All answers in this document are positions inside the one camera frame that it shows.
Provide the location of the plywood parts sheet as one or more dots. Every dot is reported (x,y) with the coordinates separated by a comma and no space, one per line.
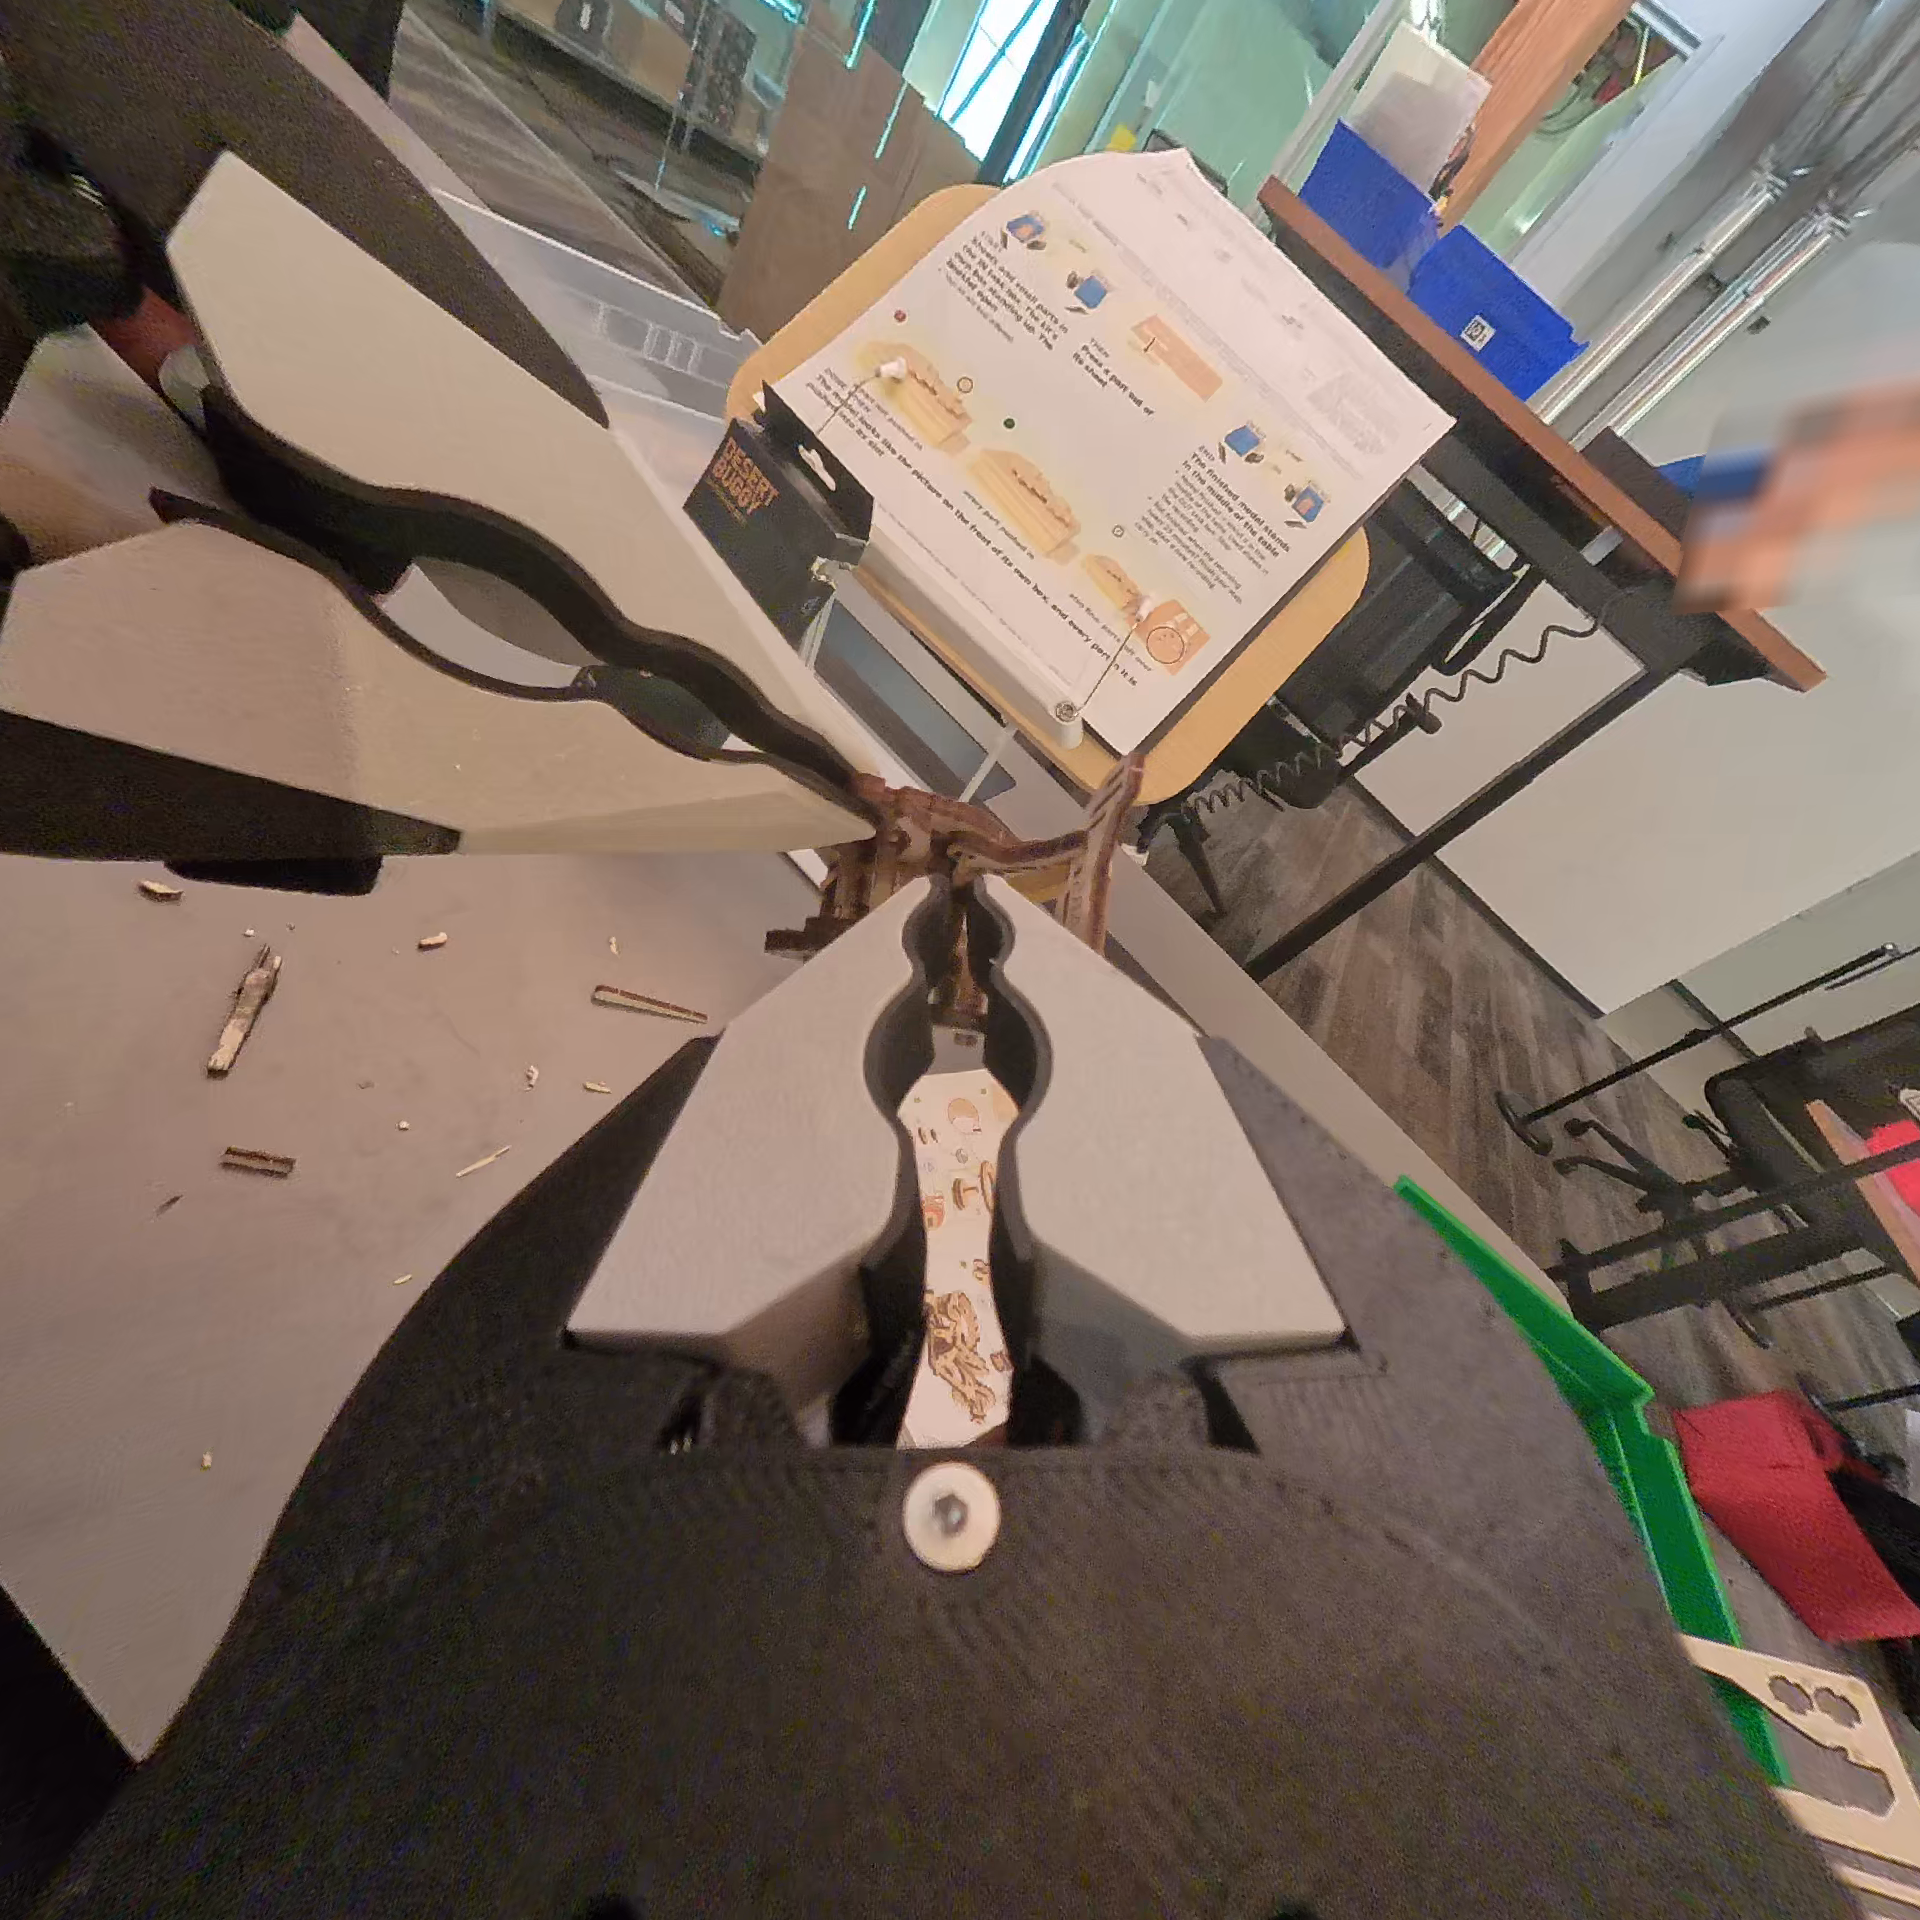
(1725,1662)

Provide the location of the short dark wooden strip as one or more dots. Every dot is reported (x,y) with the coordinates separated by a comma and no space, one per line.
(259,1161)

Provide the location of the wooden buggy model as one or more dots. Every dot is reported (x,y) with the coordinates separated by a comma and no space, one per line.
(902,855)

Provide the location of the blue storage bin white label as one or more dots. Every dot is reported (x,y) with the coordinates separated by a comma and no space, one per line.
(1502,301)

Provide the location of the brown-top desk black frame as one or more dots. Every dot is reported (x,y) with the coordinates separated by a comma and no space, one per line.
(1651,540)

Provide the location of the green plastic bin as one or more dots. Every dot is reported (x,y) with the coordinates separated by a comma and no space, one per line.
(1636,1468)

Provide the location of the red floor bin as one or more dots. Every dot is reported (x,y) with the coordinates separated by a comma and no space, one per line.
(1784,1501)

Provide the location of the black model kit box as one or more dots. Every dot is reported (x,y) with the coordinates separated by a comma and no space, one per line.
(764,522)

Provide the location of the light wooden display board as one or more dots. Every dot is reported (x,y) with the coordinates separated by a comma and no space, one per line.
(1305,630)

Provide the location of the clear plastic tray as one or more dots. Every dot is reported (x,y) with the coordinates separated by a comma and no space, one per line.
(601,315)

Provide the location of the white instruction sheet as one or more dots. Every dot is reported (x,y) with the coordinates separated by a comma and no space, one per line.
(1142,450)

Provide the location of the open instruction booklet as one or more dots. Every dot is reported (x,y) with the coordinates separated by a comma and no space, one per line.
(954,1200)

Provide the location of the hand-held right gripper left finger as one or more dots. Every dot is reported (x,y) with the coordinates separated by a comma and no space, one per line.
(721,1200)

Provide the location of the metal wall pipes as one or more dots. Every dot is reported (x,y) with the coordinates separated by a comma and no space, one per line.
(1725,284)

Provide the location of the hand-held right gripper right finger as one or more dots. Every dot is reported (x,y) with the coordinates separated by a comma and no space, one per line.
(1185,1200)

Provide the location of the black metal desk frame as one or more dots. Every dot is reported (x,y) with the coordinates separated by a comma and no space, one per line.
(1769,1108)

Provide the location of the dark splintered wood scrap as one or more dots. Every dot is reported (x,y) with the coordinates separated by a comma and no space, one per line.
(245,1011)

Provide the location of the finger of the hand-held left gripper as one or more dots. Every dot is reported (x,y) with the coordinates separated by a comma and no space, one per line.
(302,702)
(391,342)

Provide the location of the translucent plastic box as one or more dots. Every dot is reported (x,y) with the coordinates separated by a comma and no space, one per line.
(1419,98)

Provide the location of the tapered wooden stick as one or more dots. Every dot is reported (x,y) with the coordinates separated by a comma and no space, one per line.
(649,1002)

